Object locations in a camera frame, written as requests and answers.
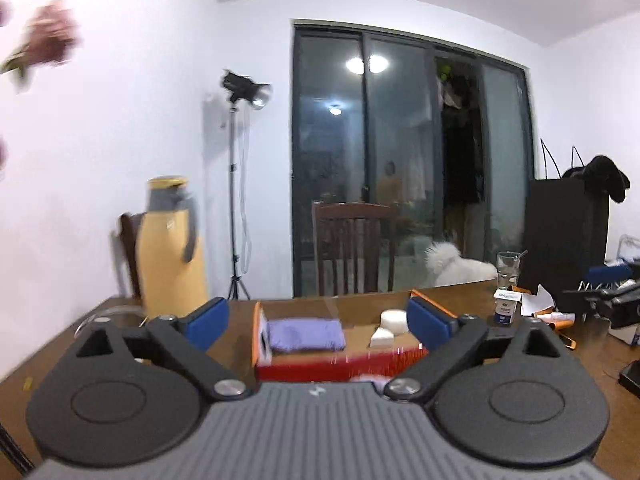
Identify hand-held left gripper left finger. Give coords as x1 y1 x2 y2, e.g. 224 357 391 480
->
74 296 251 403

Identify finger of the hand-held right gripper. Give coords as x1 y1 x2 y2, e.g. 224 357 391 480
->
576 263 637 294
562 284 640 308

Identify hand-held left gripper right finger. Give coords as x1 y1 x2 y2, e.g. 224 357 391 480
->
384 296 568 404

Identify red cardboard box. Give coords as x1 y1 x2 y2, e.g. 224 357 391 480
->
251 288 458 384

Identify white round sponge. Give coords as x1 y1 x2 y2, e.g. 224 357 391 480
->
380 308 411 336

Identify white orange tube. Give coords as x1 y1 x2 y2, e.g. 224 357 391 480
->
532 311 576 331

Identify orange black clip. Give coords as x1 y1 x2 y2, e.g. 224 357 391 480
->
549 324 579 350

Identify black device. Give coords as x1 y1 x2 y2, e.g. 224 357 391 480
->
618 362 640 392

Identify crumpled white paper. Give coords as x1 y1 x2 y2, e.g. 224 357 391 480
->
520 283 556 316

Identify black paper bag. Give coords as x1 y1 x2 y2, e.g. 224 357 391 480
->
527 139 611 287

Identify white fluffy dog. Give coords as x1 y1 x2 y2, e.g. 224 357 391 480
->
423 240 499 289

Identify yellow thermos jug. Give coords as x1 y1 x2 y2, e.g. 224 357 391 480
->
136 175 209 319

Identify white yogurt cup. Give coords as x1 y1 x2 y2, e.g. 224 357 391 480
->
492 287 524 327

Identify clear drinking glass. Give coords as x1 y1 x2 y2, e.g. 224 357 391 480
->
495 250 524 291

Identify purple folded cloth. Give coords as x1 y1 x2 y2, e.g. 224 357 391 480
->
266 318 347 353

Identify black garment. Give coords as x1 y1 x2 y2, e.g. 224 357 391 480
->
562 155 631 205

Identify dark wooden slatted chair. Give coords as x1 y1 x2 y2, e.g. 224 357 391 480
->
311 200 401 297

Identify sliding glass door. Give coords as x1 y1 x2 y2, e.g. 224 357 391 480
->
291 19 536 299

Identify black studio light on stand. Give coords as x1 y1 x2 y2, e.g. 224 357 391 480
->
220 69 274 302

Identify hanging clothes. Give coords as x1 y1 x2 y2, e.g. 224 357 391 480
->
434 59 482 112

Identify pink dried flowers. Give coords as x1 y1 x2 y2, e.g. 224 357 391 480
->
0 2 84 94

